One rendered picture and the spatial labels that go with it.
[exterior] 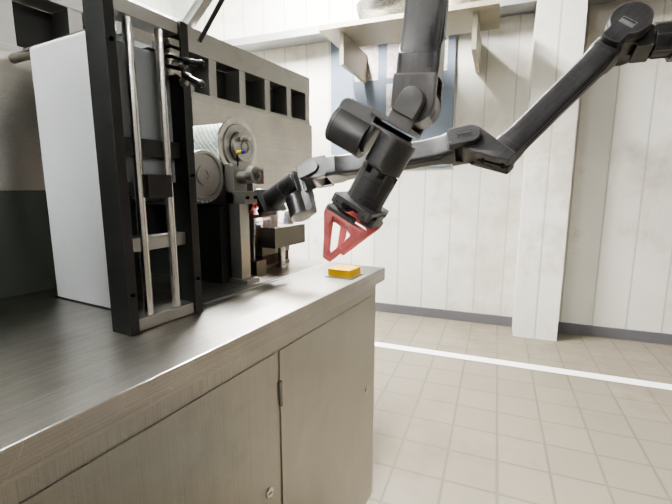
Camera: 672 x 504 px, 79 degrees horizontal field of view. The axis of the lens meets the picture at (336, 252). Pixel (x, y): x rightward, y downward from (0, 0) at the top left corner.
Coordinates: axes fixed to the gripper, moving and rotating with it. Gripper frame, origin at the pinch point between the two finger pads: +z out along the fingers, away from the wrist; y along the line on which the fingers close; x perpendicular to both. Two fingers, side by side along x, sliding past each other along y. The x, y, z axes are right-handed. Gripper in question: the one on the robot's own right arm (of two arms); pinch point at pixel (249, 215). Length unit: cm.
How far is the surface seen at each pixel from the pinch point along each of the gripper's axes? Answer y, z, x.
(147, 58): -39, -26, 20
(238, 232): -11.3, -3.4, -5.7
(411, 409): 100, 39, -102
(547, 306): 241, -24, -109
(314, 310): -16.2, -17.6, -31.9
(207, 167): -17.1, -8.5, 10.0
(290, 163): 65, 17, 31
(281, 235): 7.1, -1.9, -8.1
